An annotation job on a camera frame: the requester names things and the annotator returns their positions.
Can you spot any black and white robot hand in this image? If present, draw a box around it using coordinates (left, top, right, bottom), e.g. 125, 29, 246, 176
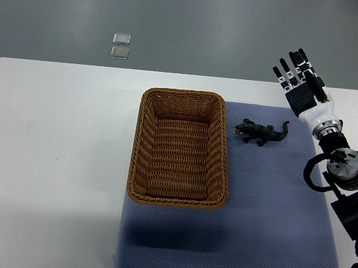
273, 48, 344, 141

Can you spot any dark toy crocodile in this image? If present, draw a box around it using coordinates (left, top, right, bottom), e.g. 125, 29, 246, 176
233, 118, 289, 147

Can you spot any brown wicker basket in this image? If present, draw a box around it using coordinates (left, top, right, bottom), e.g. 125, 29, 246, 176
126, 88, 229, 210

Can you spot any blue fabric mat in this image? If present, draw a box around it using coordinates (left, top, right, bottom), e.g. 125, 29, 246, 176
114, 102, 339, 268

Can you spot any upper metal floor plate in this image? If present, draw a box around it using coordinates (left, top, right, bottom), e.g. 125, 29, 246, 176
112, 33, 132, 45

